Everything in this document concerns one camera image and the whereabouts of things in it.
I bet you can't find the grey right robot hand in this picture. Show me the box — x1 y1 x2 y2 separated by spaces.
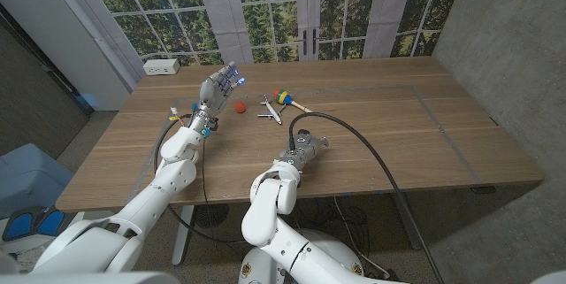
282 128 331 171

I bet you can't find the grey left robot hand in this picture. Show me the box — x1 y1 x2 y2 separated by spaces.
192 61 247 133

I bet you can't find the colourful striped wooden maraca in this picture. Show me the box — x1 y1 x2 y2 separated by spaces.
272 88 313 114

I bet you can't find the white toy airplane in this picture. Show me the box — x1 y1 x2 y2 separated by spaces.
256 94 287 126

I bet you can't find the white power outlet box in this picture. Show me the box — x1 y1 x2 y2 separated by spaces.
142 58 181 76

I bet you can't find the printed window forest backdrop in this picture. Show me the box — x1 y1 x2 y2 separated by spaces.
79 0 470 66

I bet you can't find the white robot torso base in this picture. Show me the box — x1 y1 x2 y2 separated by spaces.
238 229 366 284

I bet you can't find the round black floor fan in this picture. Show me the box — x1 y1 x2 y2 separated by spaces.
194 203 230 230

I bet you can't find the grey table leg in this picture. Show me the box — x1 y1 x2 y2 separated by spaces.
391 190 425 249

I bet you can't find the white table leg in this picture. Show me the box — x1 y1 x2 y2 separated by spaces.
171 204 196 267

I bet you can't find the blue-grey padded seat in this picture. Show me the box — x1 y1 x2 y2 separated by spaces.
0 142 75 219

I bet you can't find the blue foot pedal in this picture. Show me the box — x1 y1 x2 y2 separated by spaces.
2 206 67 243

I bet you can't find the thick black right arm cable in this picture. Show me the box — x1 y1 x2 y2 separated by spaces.
287 111 446 284

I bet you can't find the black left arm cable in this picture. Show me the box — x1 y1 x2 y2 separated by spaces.
152 115 249 245

